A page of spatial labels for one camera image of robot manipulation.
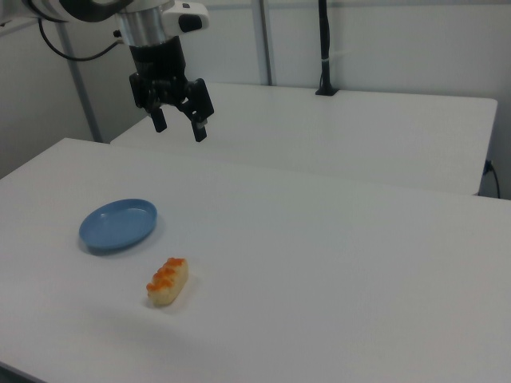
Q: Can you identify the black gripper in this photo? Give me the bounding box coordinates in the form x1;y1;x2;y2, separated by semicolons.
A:
127;34;216;144

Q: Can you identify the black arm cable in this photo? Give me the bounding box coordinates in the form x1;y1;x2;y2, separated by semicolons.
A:
37;18;123;62

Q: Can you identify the white side table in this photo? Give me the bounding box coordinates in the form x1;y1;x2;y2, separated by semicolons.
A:
109;81;499;197

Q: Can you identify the black camera stand pole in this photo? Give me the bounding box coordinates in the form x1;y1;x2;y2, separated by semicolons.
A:
315;0;340;97

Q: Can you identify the bread with orange topping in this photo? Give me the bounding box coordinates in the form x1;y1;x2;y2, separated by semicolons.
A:
145;257;190;308

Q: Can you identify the black wall plug cable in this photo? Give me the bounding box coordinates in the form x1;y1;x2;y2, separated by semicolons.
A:
483;159;502;199

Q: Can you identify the blue oval plate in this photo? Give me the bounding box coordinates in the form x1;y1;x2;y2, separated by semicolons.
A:
78;199;159;256

